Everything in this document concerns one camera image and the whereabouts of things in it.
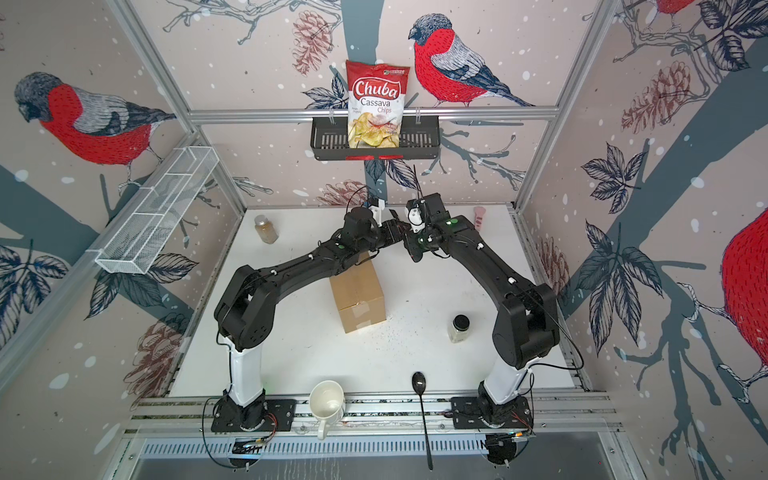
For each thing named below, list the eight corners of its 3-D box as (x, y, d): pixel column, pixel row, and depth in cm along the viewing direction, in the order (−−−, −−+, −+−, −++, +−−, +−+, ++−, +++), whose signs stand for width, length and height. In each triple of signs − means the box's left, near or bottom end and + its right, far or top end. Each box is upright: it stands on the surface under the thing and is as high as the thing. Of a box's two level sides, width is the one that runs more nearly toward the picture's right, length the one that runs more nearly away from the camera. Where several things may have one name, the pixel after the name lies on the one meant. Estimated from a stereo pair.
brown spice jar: (262, 241, 114) (250, 220, 105) (269, 233, 116) (258, 213, 107) (271, 245, 112) (261, 225, 103) (279, 238, 115) (269, 217, 106)
